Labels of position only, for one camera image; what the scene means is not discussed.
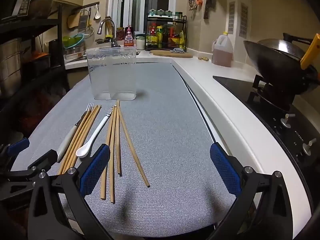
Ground black metal shelf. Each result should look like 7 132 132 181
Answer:
1 0 69 110

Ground black wok with lid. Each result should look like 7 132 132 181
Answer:
244 41 319 95

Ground hanging white ladle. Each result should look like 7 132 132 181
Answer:
94 4 101 21

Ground blue dish cloth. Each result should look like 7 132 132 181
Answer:
171 48 185 54

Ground white ceramic spoon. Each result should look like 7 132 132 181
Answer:
76 106 114 159

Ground round wooden cutting board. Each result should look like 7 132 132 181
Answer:
150 50 193 59

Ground green colander bowls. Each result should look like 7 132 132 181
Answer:
62 33 85 50

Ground wooden chopstick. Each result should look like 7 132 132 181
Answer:
109 106 117 204
57 105 99 175
100 106 116 200
59 105 101 174
62 105 101 173
115 100 122 177
117 100 150 187

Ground pink dish soap bottle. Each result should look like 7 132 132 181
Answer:
124 25 135 47

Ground plastic oil jug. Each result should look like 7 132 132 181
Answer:
212 32 233 67

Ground clear plastic utensil holder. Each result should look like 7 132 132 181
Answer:
86 47 136 101

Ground chrome kitchen faucet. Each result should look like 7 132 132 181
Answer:
97 16 119 48

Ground black condiment rack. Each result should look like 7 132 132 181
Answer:
145 9 187 51

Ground metal box grater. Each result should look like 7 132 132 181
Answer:
78 8 91 32

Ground dark clay pot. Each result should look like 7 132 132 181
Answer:
28 0 54 18

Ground white lidded jar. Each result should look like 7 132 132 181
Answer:
136 34 145 50

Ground white handled fork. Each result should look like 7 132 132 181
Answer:
57 102 94 163

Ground black gas stove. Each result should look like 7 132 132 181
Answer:
213 75 320 176

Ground grey textured table mat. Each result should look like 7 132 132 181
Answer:
11 61 237 238

